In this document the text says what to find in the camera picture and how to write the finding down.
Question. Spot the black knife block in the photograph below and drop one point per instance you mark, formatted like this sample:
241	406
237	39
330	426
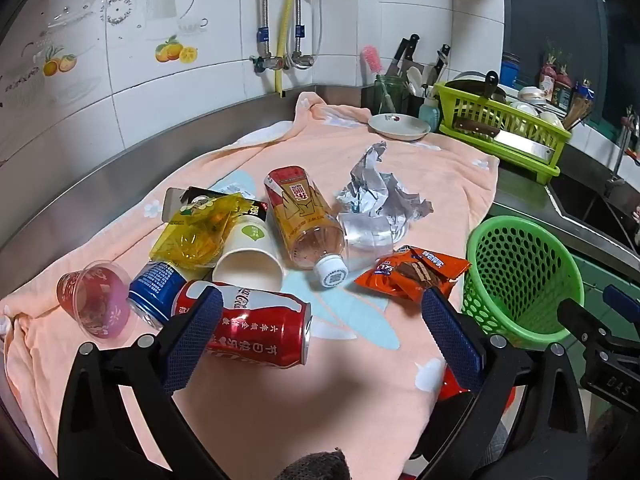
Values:
370	97

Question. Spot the pink clear plastic cup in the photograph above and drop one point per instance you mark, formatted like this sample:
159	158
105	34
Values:
95	300

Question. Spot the red cola can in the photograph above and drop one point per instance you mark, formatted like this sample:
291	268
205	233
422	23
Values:
265	325

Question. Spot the green dish rack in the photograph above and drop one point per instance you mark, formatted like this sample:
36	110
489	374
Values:
452	92

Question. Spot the peach flower print towel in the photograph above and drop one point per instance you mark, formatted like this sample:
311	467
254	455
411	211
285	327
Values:
440	180

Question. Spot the blue drink can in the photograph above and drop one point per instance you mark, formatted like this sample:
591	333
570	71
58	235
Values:
155	285

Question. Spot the orange snack packet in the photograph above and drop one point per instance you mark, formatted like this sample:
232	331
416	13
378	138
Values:
450	267
380	280

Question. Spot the white plate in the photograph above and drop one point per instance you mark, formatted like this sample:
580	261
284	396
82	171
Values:
400	127

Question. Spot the dark carton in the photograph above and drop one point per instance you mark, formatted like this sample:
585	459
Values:
172	205

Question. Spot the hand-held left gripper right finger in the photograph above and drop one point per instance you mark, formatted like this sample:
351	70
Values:
450	340

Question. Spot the teal bottle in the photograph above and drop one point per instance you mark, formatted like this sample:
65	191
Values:
429	115

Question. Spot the white bowl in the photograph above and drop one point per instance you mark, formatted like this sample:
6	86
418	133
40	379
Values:
530	95
550	119

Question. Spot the blue container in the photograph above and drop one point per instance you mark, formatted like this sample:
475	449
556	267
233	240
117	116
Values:
511	72

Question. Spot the yellow plastic package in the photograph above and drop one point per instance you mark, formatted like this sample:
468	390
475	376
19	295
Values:
195	230

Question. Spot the green cabinet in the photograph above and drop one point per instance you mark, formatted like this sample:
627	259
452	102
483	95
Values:
607	272

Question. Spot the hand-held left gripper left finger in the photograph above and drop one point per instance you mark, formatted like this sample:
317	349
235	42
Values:
195	340

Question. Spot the silver foil wrapper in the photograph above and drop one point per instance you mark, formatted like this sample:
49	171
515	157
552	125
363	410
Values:
370	185

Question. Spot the steel faucet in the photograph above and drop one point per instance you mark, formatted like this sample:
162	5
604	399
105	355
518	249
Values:
622	145

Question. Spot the yellow red label plastic bottle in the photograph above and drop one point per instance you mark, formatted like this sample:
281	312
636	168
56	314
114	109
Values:
305	210

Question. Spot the pink bottle brush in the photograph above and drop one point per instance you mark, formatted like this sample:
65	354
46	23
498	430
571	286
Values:
371	57

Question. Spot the bundle of chopsticks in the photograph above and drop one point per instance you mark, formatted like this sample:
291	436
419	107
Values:
577	110

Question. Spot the green glass jar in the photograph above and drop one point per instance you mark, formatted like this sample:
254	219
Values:
392	87

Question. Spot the black pan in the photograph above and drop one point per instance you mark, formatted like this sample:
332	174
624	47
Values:
470	85

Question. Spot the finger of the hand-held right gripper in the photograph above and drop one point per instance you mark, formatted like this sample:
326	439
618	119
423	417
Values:
622	300
580	320

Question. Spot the person's left leg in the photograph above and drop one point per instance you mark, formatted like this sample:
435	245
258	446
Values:
315	466

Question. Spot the green plastic basket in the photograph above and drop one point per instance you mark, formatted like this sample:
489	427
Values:
525	332

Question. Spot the white paper cup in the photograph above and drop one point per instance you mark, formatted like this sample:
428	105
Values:
250	265

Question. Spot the steel sink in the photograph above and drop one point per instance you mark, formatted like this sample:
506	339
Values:
590	210

